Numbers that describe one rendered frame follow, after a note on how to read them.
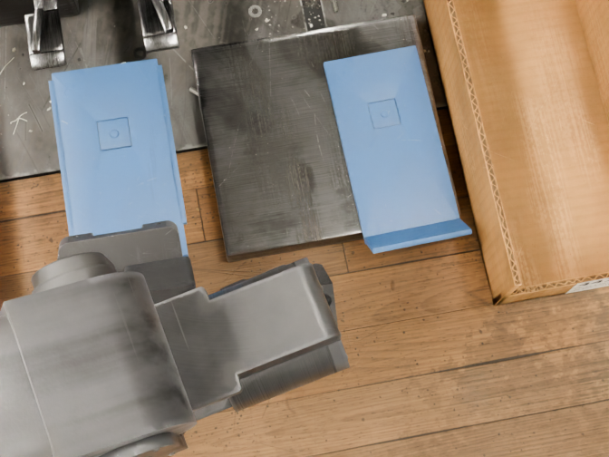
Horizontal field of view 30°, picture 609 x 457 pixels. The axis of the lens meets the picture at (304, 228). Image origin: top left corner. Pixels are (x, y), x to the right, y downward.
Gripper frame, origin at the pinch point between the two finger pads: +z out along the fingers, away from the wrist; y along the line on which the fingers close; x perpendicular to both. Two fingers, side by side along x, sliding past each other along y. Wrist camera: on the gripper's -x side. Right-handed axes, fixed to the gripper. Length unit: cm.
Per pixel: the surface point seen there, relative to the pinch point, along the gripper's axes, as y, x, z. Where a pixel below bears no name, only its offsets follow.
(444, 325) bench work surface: -9.5, -20.8, 5.6
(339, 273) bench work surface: -5.2, -14.2, 8.4
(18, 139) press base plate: 6.5, 7.1, 16.3
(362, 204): -0.4, -16.4, 8.4
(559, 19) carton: 9.5, -34.6, 15.9
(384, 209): -0.9, -17.9, 8.0
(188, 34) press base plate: 12.1, -6.4, 19.1
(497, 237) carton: -2.6, -24.5, 2.9
